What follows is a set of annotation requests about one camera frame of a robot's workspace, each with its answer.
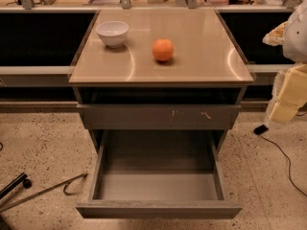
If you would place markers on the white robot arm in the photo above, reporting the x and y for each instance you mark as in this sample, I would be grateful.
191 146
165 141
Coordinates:
292 36

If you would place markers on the white ceramic bowl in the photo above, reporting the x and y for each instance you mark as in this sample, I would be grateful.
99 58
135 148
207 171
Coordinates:
113 33

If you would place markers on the black power adapter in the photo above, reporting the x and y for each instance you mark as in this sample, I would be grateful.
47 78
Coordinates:
260 130

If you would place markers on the orange fruit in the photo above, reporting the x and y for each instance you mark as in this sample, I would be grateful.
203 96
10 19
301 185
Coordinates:
163 49

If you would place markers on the grey drawer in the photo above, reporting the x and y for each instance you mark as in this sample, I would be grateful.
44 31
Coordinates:
165 174
159 116

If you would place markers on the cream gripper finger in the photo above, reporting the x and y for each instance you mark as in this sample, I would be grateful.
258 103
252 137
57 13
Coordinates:
281 113

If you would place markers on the black chair leg caster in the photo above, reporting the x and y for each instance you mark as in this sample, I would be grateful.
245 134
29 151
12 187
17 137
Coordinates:
21 179

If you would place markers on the metal rod with hook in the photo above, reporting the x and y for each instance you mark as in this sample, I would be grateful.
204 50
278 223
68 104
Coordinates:
64 184

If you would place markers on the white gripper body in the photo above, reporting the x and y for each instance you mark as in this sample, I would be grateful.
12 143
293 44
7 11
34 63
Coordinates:
296 40

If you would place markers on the grey top drawer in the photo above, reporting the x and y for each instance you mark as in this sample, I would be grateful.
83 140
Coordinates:
159 116

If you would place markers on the grey drawer cabinet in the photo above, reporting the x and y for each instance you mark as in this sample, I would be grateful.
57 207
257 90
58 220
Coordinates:
159 69

